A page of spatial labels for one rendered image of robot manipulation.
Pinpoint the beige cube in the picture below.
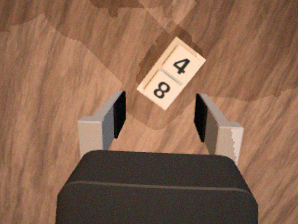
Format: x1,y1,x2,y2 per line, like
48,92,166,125
143,68,181,108
162,45,201,84

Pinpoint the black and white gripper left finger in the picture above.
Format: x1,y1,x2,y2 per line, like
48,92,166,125
77,91,126,160

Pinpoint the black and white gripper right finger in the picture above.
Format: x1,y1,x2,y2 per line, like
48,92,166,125
194,94,244,166

